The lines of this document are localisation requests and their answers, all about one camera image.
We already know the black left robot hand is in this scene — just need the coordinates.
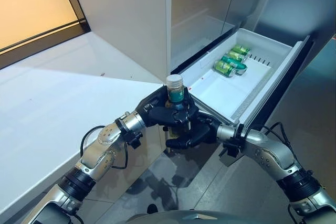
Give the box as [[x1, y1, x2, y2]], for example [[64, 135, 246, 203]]
[[136, 86, 199, 132]]

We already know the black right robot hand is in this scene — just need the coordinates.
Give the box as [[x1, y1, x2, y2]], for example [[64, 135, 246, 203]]
[[165, 112, 220, 150]]

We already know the yellow tea bottle white cap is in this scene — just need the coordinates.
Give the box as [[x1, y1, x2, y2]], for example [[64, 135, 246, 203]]
[[165, 74, 190, 141]]

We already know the white fridge drawer dark front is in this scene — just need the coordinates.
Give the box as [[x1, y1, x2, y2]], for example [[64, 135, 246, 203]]
[[170, 27, 315, 167]]

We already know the stainless steel fridge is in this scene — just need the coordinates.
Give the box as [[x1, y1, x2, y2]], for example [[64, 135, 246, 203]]
[[169, 0, 316, 167]]

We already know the green bottle nearest in drawer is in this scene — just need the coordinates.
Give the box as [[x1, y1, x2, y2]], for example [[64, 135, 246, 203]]
[[214, 60, 236, 78]]

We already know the green bottle in drawer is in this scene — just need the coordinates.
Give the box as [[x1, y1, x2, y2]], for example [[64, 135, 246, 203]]
[[230, 44, 251, 57], [214, 60, 236, 78]]

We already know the green drink can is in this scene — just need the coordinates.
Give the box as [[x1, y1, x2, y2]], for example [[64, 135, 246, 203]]
[[220, 55, 248, 76], [226, 50, 248, 63]]

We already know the grey robot torso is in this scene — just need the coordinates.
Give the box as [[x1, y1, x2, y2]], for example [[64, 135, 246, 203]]
[[125, 202, 242, 224]]

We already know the green bottle farthest in drawer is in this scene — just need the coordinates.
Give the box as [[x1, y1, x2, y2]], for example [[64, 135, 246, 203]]
[[230, 44, 251, 57]]

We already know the black robot foot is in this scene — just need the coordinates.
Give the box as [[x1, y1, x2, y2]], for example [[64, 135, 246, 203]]
[[146, 202, 159, 215]]

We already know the tall white cabinet panel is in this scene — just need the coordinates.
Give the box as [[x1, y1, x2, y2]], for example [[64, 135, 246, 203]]
[[67, 0, 173, 86]]

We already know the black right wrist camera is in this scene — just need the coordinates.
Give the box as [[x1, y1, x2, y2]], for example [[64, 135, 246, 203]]
[[222, 141, 239, 157]]

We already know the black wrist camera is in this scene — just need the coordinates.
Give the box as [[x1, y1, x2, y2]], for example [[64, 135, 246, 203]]
[[129, 134, 143, 149], [222, 141, 239, 157]]

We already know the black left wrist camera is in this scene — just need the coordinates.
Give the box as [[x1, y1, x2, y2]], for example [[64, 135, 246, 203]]
[[129, 134, 143, 149]]

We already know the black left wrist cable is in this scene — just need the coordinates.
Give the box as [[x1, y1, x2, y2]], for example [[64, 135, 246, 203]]
[[80, 125, 130, 170]]

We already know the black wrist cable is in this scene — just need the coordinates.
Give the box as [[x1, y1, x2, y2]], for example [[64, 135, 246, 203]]
[[80, 125, 130, 170], [259, 122, 300, 162]]

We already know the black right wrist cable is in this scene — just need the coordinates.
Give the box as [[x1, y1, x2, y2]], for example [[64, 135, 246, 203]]
[[259, 122, 300, 162]]

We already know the amber window dark frame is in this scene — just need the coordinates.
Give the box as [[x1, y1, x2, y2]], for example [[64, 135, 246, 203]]
[[0, 0, 91, 70]]

